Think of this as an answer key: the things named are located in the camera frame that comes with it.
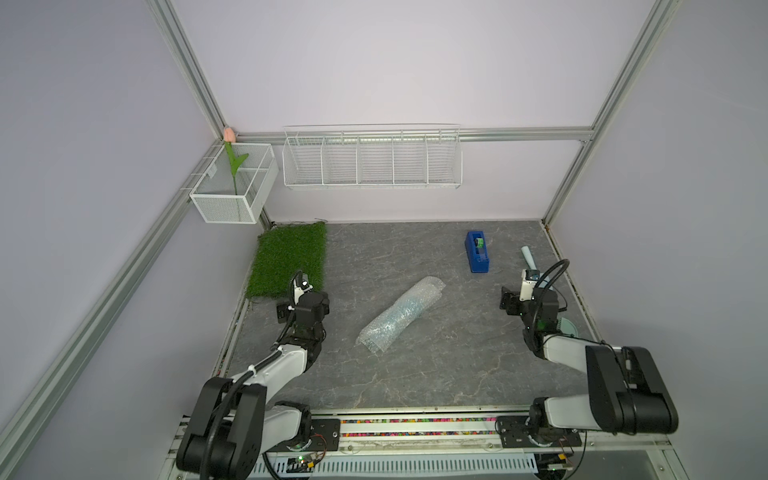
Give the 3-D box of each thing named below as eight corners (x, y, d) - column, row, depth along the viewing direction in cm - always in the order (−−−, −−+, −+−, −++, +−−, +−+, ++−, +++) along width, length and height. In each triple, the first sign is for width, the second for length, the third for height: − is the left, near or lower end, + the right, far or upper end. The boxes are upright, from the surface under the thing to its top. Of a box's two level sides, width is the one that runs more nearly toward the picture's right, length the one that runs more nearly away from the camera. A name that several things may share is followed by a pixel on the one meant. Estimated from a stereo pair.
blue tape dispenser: (470, 273, 108) (474, 262, 103) (464, 242, 117) (467, 231, 112) (487, 273, 108) (492, 262, 103) (480, 242, 117) (484, 231, 112)
